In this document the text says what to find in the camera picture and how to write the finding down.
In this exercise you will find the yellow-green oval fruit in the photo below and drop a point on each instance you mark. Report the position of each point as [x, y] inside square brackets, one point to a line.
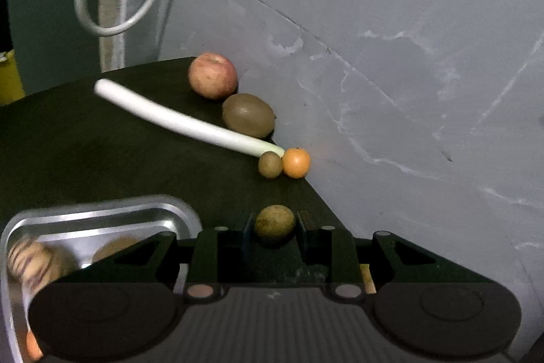
[274, 222]

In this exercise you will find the yellow plastic container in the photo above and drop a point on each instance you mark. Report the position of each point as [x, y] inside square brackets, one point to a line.
[8, 82]

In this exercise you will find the large brown kiwi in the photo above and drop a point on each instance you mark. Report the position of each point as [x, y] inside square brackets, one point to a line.
[112, 250]

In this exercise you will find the metal baking tray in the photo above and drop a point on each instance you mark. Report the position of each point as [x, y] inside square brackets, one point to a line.
[127, 216]

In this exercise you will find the small orange tangerine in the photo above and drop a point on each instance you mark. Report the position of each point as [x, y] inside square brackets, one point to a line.
[33, 346]
[296, 163]

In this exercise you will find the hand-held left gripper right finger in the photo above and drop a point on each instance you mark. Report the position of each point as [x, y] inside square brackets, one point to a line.
[302, 231]

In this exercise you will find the small brown round fruit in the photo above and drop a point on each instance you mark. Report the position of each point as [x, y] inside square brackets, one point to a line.
[270, 164]

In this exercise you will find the white leek stalk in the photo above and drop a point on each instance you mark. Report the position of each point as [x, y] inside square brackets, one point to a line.
[170, 118]

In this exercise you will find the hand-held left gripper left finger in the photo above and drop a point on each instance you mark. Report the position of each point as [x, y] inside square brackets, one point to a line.
[250, 237]

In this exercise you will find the striped pepino melon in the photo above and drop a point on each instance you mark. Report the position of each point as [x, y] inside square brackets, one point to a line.
[34, 261]

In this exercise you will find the red apple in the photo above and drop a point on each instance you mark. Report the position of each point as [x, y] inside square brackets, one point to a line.
[212, 76]

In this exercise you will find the blue-grey cabinet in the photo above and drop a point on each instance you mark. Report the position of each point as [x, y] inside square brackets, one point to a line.
[46, 27]

